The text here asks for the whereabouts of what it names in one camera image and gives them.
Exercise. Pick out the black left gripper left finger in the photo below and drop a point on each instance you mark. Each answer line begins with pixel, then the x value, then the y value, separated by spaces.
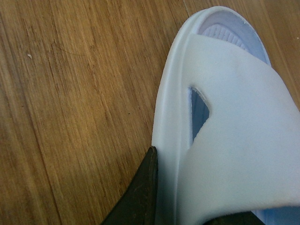
pixel 138 204

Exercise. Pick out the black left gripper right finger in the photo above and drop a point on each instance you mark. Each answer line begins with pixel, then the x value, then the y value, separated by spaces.
pixel 234 215

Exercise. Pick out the light blue slide slipper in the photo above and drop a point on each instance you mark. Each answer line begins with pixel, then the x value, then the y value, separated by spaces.
pixel 226 128

